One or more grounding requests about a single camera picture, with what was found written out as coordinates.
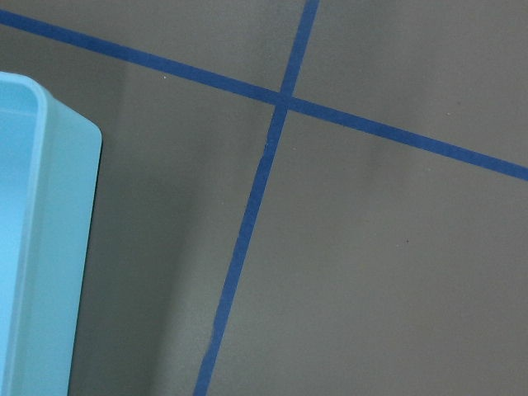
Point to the long blue tape line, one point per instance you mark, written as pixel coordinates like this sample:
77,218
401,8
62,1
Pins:
284,96

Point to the light blue plastic bin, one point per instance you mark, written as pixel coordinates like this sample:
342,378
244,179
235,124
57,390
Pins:
50,157

